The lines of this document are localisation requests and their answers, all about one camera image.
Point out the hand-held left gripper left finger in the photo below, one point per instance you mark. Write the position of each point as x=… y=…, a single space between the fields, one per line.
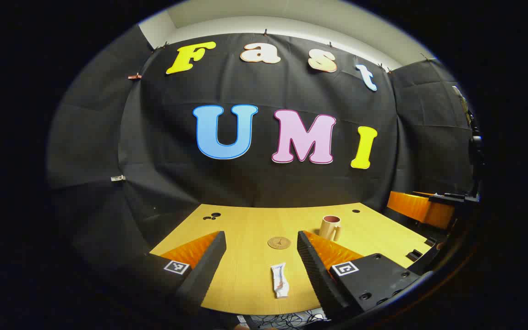
x=209 y=266

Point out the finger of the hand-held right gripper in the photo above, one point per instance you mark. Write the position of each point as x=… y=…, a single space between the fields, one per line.
x=417 y=208

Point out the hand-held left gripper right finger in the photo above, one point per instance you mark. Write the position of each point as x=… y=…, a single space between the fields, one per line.
x=312 y=266

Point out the white toothpaste tube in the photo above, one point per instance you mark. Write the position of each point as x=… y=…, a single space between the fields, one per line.
x=280 y=280

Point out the round brown coaster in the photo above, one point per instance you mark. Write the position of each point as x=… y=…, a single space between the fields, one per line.
x=279 y=242

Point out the beige cup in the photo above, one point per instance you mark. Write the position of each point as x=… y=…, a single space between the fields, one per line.
x=329 y=228

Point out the wooden desktop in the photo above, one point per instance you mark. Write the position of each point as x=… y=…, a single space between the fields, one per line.
x=250 y=229

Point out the black backdrop cloth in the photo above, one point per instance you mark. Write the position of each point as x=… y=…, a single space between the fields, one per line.
x=264 y=183

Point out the white cloth clip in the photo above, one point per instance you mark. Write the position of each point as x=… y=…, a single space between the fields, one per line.
x=117 y=178

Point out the orange cloth clip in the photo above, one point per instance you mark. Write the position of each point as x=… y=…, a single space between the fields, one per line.
x=134 y=76

